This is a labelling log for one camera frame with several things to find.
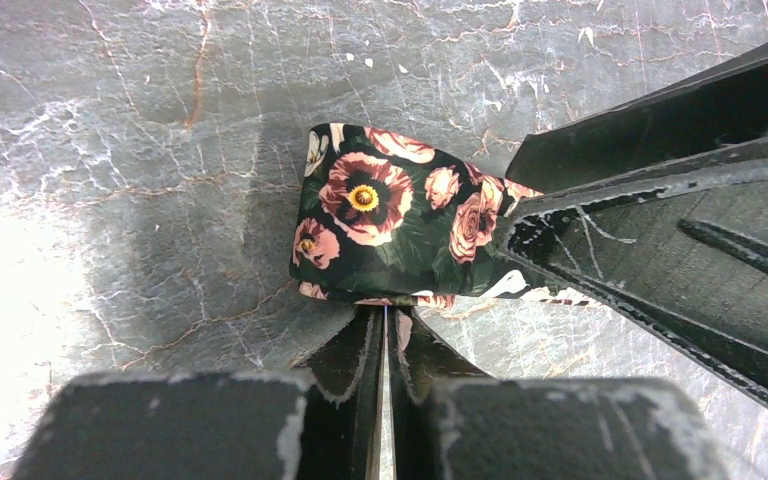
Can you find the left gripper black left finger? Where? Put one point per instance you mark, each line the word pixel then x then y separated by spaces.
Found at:
pixel 318 420

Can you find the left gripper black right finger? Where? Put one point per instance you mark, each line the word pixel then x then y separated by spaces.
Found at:
pixel 452 420

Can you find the black pink floral tie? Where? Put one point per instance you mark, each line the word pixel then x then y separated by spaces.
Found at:
pixel 388 220

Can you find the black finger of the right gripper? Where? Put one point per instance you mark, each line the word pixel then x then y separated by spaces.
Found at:
pixel 681 248
pixel 724 105

